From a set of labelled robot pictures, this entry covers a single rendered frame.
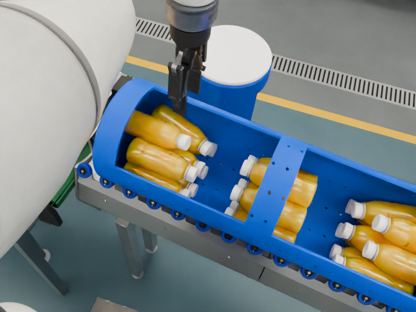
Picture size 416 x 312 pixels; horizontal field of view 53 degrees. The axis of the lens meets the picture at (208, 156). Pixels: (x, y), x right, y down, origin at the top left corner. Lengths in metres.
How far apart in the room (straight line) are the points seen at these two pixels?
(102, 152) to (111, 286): 1.17
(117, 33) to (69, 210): 2.00
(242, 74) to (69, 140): 1.17
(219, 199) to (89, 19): 0.94
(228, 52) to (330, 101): 1.49
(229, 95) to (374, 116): 1.62
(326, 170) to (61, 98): 0.99
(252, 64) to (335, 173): 0.47
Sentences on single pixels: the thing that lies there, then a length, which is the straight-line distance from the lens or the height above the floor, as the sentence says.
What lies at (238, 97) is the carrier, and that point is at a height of 0.97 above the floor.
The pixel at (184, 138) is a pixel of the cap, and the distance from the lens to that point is 1.03.
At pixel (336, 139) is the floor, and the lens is 2.63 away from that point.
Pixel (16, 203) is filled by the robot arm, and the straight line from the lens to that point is 0.19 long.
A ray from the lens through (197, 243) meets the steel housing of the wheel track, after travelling 1.21.
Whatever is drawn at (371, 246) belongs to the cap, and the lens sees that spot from 1.04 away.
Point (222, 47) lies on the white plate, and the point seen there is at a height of 1.04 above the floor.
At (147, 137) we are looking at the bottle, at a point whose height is 1.13.
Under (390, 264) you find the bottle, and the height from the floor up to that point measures 1.12.
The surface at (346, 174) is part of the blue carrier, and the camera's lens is 1.15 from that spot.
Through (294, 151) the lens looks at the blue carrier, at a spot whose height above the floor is 1.23.
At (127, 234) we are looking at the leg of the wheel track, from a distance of 1.57.
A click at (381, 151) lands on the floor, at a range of 2.69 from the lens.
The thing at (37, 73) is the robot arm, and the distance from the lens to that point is 0.21.
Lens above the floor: 2.00
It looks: 57 degrees down
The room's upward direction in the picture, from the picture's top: 7 degrees clockwise
